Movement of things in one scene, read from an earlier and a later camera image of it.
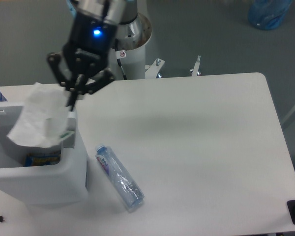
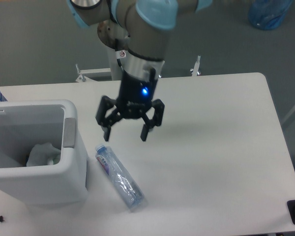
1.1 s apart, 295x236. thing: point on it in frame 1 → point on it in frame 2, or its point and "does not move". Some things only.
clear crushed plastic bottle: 121,176 does not move
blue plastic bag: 268,14 does not move
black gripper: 91,39 → 135,95
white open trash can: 39,186 does not move
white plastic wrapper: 45,120 → 44,154
